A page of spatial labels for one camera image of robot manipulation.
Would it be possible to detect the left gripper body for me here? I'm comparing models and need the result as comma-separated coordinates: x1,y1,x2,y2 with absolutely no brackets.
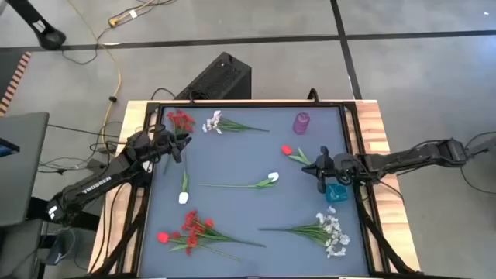
153,128,185,164

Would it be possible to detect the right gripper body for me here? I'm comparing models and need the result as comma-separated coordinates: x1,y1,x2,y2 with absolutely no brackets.
315,146,356,195

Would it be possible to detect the small red blossom spray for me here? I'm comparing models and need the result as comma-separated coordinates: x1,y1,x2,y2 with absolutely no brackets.
162,109,197,176

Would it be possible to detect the red tulip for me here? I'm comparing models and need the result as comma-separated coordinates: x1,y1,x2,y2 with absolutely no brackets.
157,231,243,263
281,144,313,167

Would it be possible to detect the small white blossom spray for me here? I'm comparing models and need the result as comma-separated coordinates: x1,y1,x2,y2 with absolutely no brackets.
201,109,271,136

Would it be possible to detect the white tulip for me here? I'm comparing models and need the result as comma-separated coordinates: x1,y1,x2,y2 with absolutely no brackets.
199,171,280,190
177,149,191,205

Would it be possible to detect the large white blossom spray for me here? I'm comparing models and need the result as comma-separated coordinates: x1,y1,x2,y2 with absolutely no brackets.
257,205,352,260

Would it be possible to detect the large red blossom spray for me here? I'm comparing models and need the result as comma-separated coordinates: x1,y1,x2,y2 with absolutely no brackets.
170,208,267,257

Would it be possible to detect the blue glass vase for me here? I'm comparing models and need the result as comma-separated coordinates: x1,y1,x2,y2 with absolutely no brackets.
324,182,350,205

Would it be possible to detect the purple glass vase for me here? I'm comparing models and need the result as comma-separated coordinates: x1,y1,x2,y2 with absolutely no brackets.
292,111,311,136

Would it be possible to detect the blue-grey table mat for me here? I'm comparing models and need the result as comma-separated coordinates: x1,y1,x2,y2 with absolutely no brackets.
139,106,369,278

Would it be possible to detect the black computer tower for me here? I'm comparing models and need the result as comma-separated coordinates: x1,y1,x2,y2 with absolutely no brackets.
174,51,253,101

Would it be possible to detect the grey side table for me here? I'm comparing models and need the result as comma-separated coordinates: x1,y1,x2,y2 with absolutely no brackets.
0,111,50,228

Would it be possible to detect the grey stand leg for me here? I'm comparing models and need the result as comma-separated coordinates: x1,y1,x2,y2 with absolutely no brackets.
467,135,496,157

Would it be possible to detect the black stand leg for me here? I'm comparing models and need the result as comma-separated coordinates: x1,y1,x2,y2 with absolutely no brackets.
4,0,67,51

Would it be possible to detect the dark device blue screen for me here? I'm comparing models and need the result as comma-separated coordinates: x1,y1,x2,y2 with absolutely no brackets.
0,137,21,159

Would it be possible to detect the black mat striped edge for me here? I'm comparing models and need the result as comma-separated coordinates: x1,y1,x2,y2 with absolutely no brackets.
0,50,32,117

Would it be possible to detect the grey seat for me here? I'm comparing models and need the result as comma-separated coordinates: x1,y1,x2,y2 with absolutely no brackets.
0,219,44,279

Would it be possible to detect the black aluminium table frame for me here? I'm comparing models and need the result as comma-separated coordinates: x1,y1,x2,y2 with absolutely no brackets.
91,98,419,279

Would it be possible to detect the yellow cable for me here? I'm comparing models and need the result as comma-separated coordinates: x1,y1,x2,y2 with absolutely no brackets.
67,0,123,147

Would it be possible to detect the yellow extension cord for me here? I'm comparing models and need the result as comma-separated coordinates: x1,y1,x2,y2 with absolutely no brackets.
108,0,156,28

